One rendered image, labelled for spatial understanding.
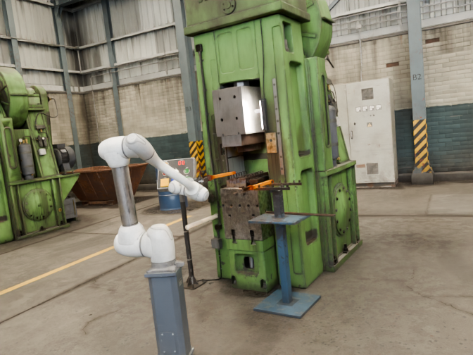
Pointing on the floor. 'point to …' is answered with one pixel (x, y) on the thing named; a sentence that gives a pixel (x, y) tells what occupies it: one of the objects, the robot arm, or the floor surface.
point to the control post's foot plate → (193, 283)
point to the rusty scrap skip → (103, 184)
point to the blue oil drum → (169, 199)
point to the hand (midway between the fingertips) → (206, 178)
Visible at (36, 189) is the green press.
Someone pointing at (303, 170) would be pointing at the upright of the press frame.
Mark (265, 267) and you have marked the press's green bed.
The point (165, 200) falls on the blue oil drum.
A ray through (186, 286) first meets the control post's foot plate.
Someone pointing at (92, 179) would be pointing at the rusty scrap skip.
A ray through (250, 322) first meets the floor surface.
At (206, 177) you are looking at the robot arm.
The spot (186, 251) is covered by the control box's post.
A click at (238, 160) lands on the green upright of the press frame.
